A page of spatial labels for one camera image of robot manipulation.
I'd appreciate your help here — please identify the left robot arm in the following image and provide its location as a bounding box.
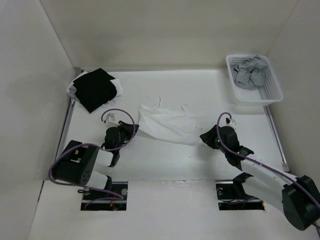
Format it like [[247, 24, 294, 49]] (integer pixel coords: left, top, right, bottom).
[[50, 121, 139, 200]]

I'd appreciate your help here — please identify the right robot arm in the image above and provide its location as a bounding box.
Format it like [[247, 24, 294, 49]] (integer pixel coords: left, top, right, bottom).
[[200, 125, 320, 231]]

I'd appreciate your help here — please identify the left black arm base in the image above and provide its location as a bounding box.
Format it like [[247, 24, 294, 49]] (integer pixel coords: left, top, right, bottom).
[[77, 181, 129, 212]]

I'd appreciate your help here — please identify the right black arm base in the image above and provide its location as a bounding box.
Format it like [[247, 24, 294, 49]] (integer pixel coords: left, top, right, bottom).
[[215, 172, 265, 211]]

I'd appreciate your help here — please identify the folded black tank top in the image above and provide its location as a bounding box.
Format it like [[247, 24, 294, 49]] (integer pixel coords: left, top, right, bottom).
[[72, 67, 119, 114]]

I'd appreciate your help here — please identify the folded grey tank top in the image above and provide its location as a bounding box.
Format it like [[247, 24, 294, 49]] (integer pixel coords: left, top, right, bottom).
[[67, 84, 77, 99]]

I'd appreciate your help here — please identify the white plastic basket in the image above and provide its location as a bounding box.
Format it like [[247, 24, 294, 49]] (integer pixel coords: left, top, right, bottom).
[[225, 54, 284, 107]]

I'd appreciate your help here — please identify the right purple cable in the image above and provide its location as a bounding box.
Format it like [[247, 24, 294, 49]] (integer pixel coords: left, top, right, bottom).
[[216, 112, 320, 230]]

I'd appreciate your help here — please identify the purple cable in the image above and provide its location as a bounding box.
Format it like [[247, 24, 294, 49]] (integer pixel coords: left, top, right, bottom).
[[216, 112, 320, 230], [47, 108, 140, 211]]

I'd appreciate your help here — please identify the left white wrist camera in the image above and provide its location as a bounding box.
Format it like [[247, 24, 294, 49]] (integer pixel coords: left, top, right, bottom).
[[103, 113, 119, 127]]

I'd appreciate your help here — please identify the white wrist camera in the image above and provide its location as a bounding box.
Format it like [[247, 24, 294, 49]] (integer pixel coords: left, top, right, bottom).
[[103, 113, 119, 127], [225, 117, 237, 129]]

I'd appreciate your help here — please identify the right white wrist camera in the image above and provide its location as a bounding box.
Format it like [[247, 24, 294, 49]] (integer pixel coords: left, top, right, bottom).
[[225, 117, 237, 129]]

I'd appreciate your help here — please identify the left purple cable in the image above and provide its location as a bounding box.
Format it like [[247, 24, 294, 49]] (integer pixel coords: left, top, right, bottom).
[[47, 108, 140, 211]]

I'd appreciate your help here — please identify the right aluminium table rail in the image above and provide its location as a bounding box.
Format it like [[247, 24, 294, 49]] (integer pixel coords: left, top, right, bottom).
[[263, 106, 291, 173]]

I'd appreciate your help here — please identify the aluminium table rail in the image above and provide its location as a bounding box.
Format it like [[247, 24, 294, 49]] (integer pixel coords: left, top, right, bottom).
[[263, 106, 291, 173], [48, 66, 85, 181]]

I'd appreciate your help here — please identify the left aluminium table rail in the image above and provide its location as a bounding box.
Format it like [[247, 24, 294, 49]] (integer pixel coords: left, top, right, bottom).
[[48, 66, 85, 181]]

